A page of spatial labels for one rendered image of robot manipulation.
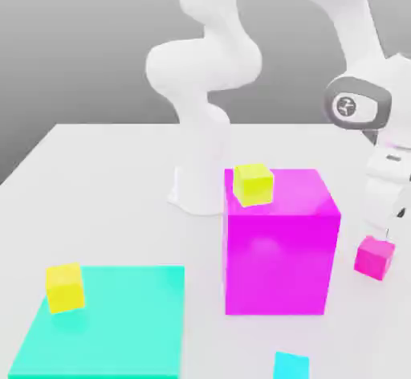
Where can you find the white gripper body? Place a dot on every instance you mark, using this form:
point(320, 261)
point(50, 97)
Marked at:
point(380, 204)

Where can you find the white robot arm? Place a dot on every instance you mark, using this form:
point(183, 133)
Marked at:
point(205, 70)

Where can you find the small pink cube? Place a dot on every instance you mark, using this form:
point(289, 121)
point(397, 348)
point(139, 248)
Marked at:
point(372, 258)

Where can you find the small lime yellow cube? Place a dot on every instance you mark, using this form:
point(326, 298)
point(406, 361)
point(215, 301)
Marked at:
point(253, 184)

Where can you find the small cyan cube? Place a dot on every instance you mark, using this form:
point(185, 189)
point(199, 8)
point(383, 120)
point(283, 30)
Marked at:
point(290, 367)

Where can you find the large magenta box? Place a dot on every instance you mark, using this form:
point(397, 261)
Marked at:
point(279, 257)

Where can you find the large turquoise box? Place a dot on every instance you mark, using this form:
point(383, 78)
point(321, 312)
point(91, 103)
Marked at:
point(122, 321)

